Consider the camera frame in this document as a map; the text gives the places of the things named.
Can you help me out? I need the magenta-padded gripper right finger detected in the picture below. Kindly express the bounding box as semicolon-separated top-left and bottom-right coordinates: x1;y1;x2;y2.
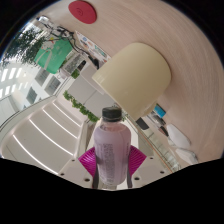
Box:
125;145;172;189

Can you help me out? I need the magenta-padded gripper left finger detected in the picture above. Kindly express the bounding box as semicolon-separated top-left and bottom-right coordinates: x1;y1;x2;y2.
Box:
57;146;100;190

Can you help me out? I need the clear bottle with black cap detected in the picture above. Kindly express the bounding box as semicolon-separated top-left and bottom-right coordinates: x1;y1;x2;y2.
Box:
92;106;133;191

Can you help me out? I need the white cushion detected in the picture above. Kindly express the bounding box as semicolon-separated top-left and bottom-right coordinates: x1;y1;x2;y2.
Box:
166;123;192;150
175;147;200;165

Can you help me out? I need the row of green plants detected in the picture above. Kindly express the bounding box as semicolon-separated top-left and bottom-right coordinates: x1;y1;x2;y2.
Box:
62;90;101;124

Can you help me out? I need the cream plastic cup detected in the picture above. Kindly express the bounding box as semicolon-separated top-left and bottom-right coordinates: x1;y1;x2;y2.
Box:
91;42;173;122

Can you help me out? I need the green banner with white print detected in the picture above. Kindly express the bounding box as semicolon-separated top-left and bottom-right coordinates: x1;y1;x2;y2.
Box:
33;39;74;75

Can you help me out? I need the white printed display board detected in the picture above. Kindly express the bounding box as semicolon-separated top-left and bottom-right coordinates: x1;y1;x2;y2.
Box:
74;30;112;65

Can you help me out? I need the green leafy tree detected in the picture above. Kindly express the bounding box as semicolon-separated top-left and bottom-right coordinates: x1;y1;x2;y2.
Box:
2;26;46;68

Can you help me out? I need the flat round red coaster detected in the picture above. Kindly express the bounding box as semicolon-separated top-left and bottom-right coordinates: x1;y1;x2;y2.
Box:
68;0;98;25

